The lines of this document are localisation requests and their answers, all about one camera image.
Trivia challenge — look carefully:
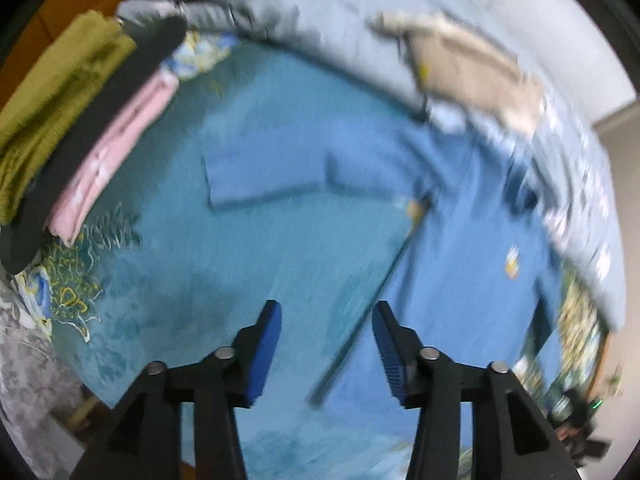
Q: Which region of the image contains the black folded cloth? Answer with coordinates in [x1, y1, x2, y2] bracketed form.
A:
[0, 15, 188, 276]

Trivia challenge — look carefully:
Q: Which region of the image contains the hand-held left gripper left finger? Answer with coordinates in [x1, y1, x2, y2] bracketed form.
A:
[70, 300, 283, 480]

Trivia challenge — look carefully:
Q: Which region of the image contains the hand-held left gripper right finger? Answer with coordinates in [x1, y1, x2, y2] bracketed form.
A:
[372, 300, 581, 480]

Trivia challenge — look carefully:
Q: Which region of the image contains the orange wooden headboard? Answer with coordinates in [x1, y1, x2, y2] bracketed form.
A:
[0, 0, 138, 111]

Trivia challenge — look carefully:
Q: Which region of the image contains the grey floral cloth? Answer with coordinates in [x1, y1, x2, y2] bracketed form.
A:
[0, 280, 88, 476]

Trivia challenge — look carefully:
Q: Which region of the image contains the pink folded cloth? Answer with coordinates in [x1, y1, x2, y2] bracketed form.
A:
[45, 67, 180, 247]

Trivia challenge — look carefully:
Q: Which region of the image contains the teal floral bedsheet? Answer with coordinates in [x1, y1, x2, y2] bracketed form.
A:
[10, 30, 611, 480]

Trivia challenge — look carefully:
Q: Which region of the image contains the olive green folded cloth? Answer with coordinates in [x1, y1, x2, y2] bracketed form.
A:
[0, 9, 138, 226]

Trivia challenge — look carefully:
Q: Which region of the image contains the beige garment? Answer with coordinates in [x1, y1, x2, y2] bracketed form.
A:
[370, 10, 546, 136]

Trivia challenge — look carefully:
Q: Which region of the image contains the grey crumpled garment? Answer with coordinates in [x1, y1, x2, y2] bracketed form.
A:
[117, 0, 628, 331]

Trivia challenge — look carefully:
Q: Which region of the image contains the blue shirt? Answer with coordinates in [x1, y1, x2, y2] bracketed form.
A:
[202, 120, 568, 456]

